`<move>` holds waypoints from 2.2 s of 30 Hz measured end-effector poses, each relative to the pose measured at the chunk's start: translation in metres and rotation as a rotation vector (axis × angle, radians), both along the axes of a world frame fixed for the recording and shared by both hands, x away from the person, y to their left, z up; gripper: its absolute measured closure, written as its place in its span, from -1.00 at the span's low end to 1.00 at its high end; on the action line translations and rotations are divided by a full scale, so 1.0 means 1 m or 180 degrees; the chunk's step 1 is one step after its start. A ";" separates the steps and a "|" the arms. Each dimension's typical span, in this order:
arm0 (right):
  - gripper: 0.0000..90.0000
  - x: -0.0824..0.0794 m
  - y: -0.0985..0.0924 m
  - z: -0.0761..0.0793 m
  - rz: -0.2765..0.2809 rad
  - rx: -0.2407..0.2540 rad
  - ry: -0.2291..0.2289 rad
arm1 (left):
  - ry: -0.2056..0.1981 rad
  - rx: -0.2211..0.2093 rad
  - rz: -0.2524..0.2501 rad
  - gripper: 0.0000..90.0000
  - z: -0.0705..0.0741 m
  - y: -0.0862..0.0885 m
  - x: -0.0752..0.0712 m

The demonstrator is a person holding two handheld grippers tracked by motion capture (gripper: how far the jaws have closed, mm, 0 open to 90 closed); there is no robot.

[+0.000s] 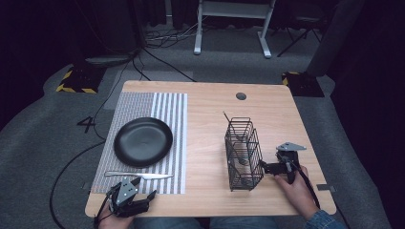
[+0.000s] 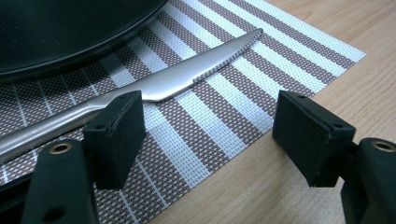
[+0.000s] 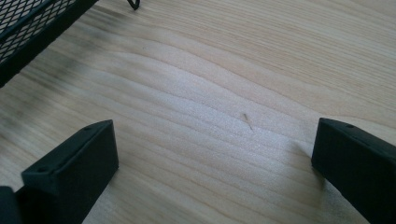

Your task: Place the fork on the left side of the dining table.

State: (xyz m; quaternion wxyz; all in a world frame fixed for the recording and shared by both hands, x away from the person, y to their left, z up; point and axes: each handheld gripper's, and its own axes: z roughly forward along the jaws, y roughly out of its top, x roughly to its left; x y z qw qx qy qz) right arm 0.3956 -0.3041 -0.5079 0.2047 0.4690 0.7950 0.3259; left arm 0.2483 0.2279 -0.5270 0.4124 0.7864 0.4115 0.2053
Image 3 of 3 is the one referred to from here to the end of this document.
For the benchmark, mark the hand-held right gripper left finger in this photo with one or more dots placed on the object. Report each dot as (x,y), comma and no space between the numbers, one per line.
(74,174)

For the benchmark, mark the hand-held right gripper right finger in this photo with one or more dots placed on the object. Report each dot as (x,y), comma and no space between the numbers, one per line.
(358,165)

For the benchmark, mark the black metal mesh basket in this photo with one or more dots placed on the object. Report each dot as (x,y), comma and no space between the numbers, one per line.
(28,28)

